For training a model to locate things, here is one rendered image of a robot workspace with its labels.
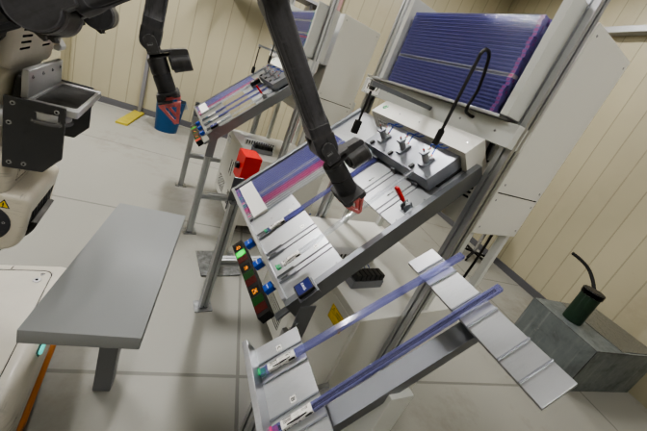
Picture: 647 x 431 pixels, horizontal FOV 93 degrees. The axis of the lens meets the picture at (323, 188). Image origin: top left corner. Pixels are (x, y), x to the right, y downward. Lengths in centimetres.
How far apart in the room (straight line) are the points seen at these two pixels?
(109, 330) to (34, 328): 14
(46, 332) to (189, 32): 412
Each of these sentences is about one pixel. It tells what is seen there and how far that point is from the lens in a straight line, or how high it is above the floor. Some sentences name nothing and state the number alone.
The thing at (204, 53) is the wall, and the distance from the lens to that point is 468.
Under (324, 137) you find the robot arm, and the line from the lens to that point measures 75.
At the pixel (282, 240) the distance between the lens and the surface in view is 105.
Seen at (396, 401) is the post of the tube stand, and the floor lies 80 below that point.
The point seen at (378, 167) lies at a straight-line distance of 114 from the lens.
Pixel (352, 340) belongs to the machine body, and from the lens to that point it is 120.
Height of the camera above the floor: 130
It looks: 19 degrees down
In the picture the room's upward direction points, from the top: 22 degrees clockwise
